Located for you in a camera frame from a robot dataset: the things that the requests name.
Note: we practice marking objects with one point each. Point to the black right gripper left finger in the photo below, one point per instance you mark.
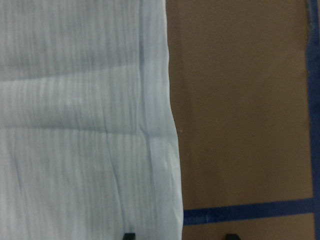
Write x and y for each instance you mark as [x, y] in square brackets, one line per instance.
[129, 236]

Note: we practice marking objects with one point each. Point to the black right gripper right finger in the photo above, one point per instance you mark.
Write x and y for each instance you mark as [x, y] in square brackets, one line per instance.
[231, 236]

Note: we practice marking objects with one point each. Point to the light blue button shirt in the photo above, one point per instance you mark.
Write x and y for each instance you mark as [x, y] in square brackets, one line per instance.
[88, 143]

